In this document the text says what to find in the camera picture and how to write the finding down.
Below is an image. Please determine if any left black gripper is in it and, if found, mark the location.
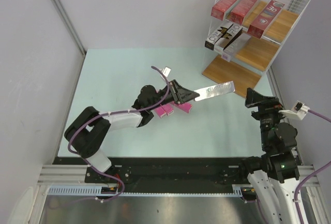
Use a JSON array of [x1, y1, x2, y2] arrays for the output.
[[148, 80, 199, 111]]

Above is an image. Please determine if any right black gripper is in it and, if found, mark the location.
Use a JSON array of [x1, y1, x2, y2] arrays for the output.
[[244, 87, 289, 149]]

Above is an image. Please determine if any silver WR toothpaste box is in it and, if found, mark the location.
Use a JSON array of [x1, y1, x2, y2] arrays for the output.
[[205, 21, 233, 51]]

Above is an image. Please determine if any silver O toothpaste box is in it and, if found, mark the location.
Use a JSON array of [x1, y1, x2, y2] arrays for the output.
[[214, 24, 243, 54]]

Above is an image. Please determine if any plain silver toothpaste box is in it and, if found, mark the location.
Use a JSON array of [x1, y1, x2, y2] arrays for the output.
[[221, 33, 251, 62]]

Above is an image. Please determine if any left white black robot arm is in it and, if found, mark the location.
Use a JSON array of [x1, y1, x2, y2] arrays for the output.
[[64, 80, 200, 183]]

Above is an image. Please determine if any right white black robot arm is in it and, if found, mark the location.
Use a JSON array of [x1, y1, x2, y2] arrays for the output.
[[238, 88, 309, 223]]

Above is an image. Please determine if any pink toothpaste box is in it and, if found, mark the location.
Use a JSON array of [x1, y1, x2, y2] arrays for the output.
[[162, 103, 174, 116], [175, 102, 192, 113], [154, 105, 167, 118]]

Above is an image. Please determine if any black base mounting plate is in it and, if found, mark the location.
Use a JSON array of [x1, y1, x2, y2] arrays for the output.
[[53, 157, 277, 193]]

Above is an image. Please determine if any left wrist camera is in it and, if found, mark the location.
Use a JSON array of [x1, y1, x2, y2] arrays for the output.
[[162, 66, 171, 78]]

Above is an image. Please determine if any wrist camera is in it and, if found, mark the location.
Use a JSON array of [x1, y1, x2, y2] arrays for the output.
[[279, 101, 310, 121], [162, 66, 171, 78]]

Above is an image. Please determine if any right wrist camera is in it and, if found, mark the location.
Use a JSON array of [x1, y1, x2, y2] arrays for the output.
[[279, 101, 310, 121]]

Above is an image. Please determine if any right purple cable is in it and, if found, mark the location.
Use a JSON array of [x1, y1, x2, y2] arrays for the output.
[[258, 109, 331, 224]]

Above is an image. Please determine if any purple cable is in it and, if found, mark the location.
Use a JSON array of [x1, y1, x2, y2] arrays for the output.
[[258, 109, 331, 224], [67, 65, 171, 204]]

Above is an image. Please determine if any white wire wooden shelf rack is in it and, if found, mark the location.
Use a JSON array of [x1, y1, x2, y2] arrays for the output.
[[202, 0, 310, 97]]

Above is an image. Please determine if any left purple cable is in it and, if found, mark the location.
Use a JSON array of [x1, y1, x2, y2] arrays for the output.
[[67, 65, 171, 204]]

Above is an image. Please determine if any aluminium rail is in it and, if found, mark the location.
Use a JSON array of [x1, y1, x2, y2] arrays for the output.
[[37, 165, 87, 185]]

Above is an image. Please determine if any slotted cable duct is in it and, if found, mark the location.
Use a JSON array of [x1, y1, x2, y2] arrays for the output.
[[47, 185, 122, 196]]

